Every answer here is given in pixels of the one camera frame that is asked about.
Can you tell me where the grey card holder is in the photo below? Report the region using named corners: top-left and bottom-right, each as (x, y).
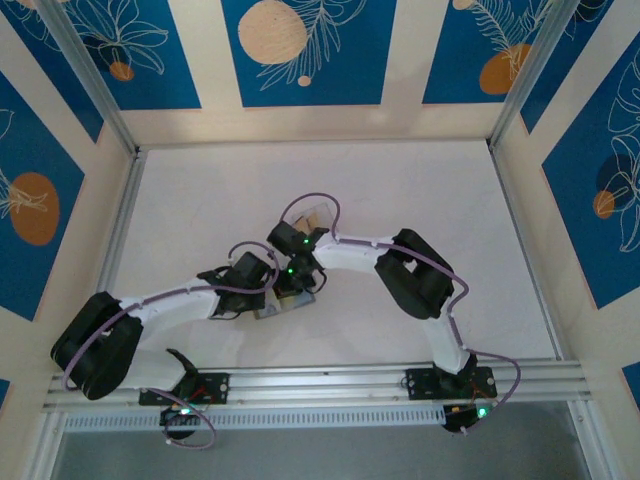
top-left (251, 291), bottom-right (317, 322)

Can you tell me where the aluminium side rail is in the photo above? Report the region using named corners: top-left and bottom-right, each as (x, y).
top-left (72, 147), bottom-right (150, 372)
top-left (487, 139), bottom-right (565, 362)

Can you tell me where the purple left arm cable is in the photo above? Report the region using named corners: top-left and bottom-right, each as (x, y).
top-left (60, 241), bottom-right (280, 450)

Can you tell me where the aluminium frame leg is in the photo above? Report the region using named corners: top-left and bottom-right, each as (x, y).
top-left (567, 399), bottom-right (616, 480)
top-left (19, 412), bottom-right (69, 480)

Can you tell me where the aluminium rail beam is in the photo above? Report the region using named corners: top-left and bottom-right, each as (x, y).
top-left (42, 360), bottom-right (594, 414)

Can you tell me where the white slotted cable duct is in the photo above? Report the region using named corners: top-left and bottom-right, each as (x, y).
top-left (62, 403), bottom-right (447, 434)

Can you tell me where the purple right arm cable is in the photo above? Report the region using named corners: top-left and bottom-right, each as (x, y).
top-left (278, 192), bottom-right (523, 436)

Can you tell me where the black control board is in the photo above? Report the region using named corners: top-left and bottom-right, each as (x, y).
top-left (159, 403), bottom-right (204, 441)
top-left (442, 402), bottom-right (496, 436)

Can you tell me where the aluminium frame post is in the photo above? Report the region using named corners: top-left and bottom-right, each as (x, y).
top-left (488, 0), bottom-right (581, 151)
top-left (37, 0), bottom-right (140, 157)

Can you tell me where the clear bag of sushi pieces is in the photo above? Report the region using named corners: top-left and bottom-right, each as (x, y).
top-left (287, 202), bottom-right (336, 236)

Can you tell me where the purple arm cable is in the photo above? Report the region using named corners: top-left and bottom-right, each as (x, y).
top-left (278, 192), bottom-right (523, 436)
top-left (60, 241), bottom-right (280, 450)

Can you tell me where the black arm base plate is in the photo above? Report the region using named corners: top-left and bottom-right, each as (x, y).
top-left (138, 372), bottom-right (231, 406)
top-left (404, 367), bottom-right (499, 401)

